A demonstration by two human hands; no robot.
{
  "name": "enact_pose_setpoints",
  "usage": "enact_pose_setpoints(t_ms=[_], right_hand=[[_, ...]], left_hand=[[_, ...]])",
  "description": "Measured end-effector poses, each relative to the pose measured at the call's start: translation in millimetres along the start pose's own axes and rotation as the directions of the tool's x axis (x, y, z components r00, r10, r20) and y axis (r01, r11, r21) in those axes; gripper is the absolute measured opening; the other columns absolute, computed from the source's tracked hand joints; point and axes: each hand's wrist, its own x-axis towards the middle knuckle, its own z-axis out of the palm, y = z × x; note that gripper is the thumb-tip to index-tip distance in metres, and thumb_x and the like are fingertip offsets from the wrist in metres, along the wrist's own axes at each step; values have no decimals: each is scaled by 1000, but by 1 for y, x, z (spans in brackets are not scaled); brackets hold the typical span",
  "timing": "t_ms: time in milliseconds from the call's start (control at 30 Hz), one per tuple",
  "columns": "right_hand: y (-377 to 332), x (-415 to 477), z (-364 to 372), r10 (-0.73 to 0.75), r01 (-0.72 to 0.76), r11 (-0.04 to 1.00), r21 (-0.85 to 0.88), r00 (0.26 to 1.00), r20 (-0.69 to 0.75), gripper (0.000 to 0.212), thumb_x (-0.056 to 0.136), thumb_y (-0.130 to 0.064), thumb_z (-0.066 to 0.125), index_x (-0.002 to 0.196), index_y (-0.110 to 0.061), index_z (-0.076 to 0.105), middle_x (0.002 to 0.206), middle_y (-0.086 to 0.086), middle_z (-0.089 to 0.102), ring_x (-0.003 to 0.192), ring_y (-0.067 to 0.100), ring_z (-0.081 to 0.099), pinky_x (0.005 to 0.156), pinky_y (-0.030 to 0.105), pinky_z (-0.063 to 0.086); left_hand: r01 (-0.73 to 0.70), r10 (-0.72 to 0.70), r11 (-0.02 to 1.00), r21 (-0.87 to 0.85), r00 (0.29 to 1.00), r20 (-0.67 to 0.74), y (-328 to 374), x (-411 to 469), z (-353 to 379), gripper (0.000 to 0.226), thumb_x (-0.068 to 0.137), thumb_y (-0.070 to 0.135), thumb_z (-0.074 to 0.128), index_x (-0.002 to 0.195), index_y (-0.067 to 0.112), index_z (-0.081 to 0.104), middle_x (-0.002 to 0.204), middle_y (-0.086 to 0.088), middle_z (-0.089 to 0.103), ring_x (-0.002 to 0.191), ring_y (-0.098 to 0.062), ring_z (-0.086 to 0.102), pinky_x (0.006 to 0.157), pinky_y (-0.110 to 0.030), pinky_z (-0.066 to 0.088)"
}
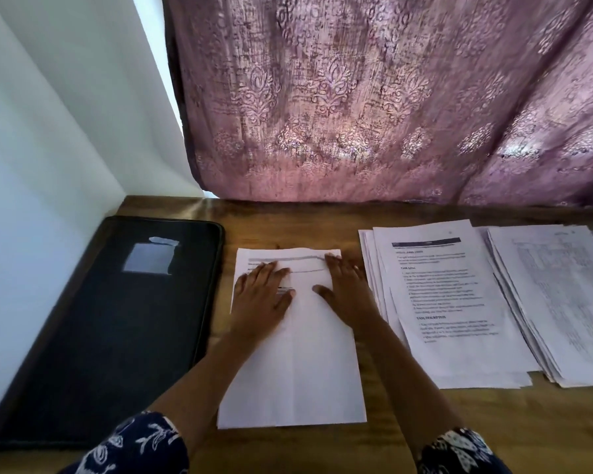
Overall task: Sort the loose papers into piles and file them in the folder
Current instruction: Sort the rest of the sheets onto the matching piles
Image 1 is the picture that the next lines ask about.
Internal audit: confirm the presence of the stack of printed papers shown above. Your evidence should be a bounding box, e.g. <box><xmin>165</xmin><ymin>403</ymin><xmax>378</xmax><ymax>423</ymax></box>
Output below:
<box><xmin>216</xmin><ymin>246</ymin><xmax>369</xmax><ymax>431</ymax></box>

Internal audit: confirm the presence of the pink patterned curtain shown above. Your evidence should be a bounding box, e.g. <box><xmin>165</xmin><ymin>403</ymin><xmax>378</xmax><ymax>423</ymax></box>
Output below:
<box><xmin>162</xmin><ymin>0</ymin><xmax>593</xmax><ymax>209</ymax></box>

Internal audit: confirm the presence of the person's right hand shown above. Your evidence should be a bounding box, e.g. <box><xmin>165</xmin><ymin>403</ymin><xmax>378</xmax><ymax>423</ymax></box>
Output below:
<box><xmin>311</xmin><ymin>252</ymin><xmax>380</xmax><ymax>334</ymax></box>

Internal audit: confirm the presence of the dark-header text paper pile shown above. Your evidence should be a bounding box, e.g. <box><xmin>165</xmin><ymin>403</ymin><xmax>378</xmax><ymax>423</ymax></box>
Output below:
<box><xmin>358</xmin><ymin>218</ymin><xmax>543</xmax><ymax>391</ymax></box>

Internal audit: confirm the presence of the white curtain lining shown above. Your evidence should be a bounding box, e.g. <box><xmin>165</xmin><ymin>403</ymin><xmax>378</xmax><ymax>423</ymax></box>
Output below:
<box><xmin>0</xmin><ymin>0</ymin><xmax>206</xmax><ymax>199</ymax></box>

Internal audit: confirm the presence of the person's right forearm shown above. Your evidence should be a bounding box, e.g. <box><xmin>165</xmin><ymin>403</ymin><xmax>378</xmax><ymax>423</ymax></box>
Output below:
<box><xmin>354</xmin><ymin>315</ymin><xmax>468</xmax><ymax>455</ymax></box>

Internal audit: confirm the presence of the table-print paper pile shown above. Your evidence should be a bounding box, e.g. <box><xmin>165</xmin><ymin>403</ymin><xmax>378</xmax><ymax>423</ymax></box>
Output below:
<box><xmin>478</xmin><ymin>223</ymin><xmax>593</xmax><ymax>389</ymax></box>

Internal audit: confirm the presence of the person's left hand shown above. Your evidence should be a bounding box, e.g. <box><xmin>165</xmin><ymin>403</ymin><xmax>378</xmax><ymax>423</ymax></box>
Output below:
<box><xmin>228</xmin><ymin>260</ymin><xmax>297</xmax><ymax>344</ymax></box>

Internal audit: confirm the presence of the black folder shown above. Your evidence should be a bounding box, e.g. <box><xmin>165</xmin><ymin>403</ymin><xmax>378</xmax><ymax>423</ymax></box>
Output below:
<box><xmin>0</xmin><ymin>215</ymin><xmax>227</xmax><ymax>453</ymax></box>

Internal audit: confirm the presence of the person's left forearm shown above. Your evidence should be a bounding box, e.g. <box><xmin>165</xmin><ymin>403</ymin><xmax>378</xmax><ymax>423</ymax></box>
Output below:
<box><xmin>151</xmin><ymin>330</ymin><xmax>260</xmax><ymax>452</ymax></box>

